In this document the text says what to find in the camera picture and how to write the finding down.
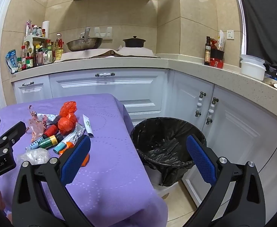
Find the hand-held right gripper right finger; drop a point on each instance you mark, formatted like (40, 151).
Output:
(201, 159)

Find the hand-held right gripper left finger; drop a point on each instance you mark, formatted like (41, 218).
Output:
(75, 160)

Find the orange wrapper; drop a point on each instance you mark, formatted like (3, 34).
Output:
(68, 145)

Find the white tube with teal end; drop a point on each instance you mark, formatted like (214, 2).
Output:
(62, 144)

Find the pink clear wrapper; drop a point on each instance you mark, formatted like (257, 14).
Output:
(36, 128)

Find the blue white stick packet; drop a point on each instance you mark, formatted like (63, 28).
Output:
(34, 144)

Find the red white checked ribbon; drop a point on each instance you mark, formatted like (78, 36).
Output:
(34, 117)

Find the clear silvery wrapper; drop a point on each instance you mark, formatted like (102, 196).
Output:
(78, 130)

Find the clear plastic bag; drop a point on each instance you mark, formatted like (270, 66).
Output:
(34, 156)

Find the green bottle with yellow label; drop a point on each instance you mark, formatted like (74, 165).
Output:
(47, 143)

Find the white blue snack packet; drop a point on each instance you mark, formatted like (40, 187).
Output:
(47, 117)

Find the white tube with green print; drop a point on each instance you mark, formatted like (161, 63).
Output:
(88, 126)

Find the red ribbed cylinder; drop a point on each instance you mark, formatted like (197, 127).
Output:
(52, 130)

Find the red plastic bag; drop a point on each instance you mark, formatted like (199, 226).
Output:
(67, 123)

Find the black-lined trash bin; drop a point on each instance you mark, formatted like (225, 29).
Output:
(162, 132)

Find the white trash bin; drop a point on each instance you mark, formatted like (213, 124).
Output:
(155, 177)

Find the purple tablecloth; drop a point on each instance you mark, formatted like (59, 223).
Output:
(105, 170)

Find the narrow white cabinet door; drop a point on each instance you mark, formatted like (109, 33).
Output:
(32, 94)

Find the blue white bag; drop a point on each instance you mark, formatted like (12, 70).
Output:
(11, 61)

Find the cluster of condiment jars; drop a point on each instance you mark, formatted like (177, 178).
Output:
(29, 62)

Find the wide white cabinet door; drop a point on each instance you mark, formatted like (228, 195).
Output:
(105, 89)

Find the yellow cooking oil bottle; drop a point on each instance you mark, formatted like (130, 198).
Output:
(57, 50)

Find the speckled stone countertop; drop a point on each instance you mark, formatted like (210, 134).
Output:
(188, 66)

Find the cream spice rack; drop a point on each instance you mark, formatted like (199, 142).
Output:
(38, 39)

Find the red boxes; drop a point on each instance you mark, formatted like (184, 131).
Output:
(216, 62)

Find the white plastic tub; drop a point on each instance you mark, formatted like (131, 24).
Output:
(253, 72)

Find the brown stove cover paper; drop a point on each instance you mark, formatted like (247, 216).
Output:
(86, 54)

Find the dark olive oil bottle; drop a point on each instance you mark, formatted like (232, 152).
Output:
(207, 54)

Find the black storage box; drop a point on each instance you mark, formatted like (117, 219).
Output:
(217, 54)

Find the paper towel roll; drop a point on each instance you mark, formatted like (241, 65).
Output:
(46, 28)

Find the steel wok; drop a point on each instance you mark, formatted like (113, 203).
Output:
(84, 45)

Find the translucent plastic container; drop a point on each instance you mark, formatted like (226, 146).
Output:
(252, 58)

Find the black plastic bag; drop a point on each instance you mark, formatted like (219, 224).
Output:
(271, 69)

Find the red packets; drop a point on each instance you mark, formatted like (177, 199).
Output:
(214, 44)

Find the white yellow paper bag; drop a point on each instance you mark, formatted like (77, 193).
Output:
(221, 40)

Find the white stove cover paper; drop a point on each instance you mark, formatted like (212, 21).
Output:
(136, 51)

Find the black pot with lid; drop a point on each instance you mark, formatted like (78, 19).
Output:
(134, 42)

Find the dark cloth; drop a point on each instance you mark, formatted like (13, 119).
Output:
(266, 16)

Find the white wall socket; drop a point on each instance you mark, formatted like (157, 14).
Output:
(230, 34)

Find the white wall holder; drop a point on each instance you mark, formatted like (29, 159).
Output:
(103, 34)

